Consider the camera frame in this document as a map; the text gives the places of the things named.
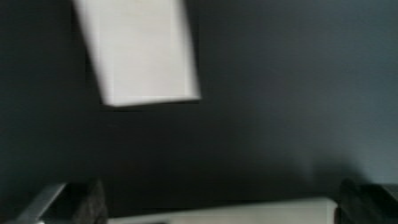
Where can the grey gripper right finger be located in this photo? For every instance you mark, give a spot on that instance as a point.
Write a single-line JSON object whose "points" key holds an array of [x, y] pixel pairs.
{"points": [[367, 203]]}

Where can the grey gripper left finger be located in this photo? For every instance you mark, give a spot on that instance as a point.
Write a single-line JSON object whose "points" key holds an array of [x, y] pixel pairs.
{"points": [[68, 204]]}

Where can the white desk top tray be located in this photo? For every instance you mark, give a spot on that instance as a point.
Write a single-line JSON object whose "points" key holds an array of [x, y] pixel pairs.
{"points": [[303, 211]]}

